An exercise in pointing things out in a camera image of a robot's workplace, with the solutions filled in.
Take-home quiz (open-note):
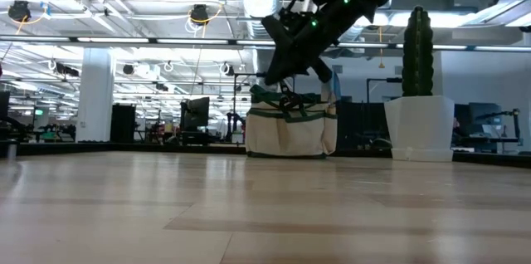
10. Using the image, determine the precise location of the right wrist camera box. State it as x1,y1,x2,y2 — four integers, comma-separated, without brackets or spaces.
278,6,319,35

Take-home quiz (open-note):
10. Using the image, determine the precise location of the black computer monitor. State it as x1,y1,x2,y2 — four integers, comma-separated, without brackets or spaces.
180,96,211,133
468,102,504,137

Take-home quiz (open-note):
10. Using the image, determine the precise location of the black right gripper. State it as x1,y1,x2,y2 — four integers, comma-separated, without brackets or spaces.
261,0,362,87

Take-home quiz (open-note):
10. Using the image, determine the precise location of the white plant pot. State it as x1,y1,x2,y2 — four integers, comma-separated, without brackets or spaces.
383,95,455,163

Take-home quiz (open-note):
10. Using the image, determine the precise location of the black cabinet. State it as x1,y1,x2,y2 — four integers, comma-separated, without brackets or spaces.
110,104,137,144

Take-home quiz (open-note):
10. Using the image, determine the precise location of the green cactus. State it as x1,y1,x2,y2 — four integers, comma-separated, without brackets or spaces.
401,5,435,98

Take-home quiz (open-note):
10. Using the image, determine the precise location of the cream canvas bag green trim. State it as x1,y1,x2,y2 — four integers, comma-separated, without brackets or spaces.
244,83,339,160

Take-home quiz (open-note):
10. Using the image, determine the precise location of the black partition panel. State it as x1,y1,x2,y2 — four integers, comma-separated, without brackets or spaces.
335,95,391,149

